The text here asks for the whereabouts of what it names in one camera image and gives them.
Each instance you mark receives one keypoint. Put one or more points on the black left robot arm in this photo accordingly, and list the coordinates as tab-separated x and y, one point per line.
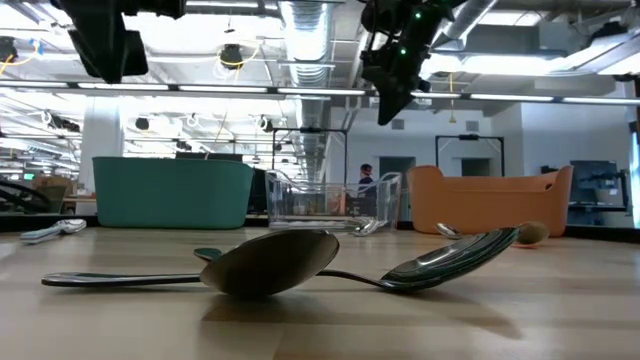
155	7

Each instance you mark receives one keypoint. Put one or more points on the glowing blue screen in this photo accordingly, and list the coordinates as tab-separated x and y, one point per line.
636	185

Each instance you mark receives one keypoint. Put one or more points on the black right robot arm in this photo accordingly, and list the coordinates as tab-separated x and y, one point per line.
450	5

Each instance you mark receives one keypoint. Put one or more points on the green exit sign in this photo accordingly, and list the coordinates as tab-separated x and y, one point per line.
28	176

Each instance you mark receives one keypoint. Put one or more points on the clear plastic bin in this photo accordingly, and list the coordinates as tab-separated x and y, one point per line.
280	210

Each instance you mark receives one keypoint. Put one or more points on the brown office chair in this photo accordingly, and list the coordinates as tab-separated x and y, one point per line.
52	197

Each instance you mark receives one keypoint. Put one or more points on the black computer monitor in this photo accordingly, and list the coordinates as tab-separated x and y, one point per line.
592	175

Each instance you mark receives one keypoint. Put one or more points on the black dome camera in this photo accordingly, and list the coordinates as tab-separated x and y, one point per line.
231	56

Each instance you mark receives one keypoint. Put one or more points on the large ribbed silver duct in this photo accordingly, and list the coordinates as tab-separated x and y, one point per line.
305	30

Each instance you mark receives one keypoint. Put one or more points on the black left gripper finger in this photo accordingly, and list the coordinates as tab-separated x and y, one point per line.
112	55
90	50

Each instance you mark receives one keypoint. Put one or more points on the grey wall vent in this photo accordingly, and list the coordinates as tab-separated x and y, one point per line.
397	124
472	125

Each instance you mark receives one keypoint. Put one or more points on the slanted silver ceiling duct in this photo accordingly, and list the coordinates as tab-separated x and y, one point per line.
475	15

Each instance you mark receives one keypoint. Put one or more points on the black aluminium frame rail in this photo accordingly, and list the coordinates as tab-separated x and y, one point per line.
600	232
10	223

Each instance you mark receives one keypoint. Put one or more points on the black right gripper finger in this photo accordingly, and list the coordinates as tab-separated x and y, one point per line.
386	107
404	102

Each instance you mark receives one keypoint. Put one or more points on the green plastic bin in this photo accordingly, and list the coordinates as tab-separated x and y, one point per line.
170	195

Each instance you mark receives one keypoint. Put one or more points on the black metal spoon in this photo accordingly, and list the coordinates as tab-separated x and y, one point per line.
450	262
270	265

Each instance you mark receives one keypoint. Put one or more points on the person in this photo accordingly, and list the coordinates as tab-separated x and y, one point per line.
366	172

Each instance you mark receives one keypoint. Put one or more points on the long LED light bar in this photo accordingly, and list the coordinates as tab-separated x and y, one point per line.
510	97

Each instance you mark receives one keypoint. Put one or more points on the small round tan object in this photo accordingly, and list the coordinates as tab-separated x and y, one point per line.
533	232

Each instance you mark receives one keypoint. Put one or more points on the black station frame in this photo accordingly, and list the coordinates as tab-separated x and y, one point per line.
469	136

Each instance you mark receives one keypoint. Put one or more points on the orange plastic bin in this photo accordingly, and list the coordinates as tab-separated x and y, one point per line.
480	210

